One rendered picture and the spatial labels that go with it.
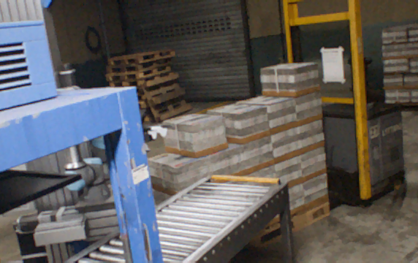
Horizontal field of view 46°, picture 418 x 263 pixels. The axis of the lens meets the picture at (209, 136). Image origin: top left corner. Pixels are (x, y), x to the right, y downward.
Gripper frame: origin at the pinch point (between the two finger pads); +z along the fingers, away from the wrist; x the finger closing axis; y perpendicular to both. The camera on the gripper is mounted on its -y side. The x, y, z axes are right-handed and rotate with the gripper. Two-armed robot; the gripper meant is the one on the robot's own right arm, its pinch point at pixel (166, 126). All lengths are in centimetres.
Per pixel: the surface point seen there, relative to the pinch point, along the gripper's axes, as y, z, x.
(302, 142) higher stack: 30, 33, -173
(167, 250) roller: 50, 13, 35
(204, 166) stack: 35, -19, -90
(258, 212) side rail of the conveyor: 45, 40, -11
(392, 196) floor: 91, 95, -248
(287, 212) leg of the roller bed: 54, 46, -45
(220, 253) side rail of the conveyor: 53, 32, 25
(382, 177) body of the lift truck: 72, 88, -242
